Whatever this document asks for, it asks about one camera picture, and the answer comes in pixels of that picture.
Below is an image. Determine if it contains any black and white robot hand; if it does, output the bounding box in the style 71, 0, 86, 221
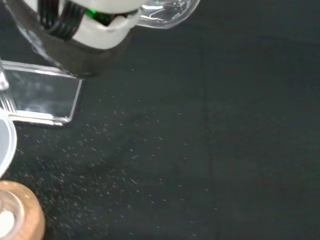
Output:
4, 0, 149, 79

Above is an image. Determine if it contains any clear acrylic funnel stand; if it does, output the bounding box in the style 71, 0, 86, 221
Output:
0, 59, 84, 127

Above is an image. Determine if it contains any translucent plastic funnel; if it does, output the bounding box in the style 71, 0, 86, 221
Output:
0, 116, 18, 179

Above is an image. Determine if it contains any black bench cloth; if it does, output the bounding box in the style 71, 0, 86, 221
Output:
0, 0, 320, 240

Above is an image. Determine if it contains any small round-bottom glass flask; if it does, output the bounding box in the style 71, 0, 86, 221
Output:
0, 189, 26, 240

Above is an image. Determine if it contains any cork ring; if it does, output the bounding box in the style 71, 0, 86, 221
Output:
0, 180, 47, 240

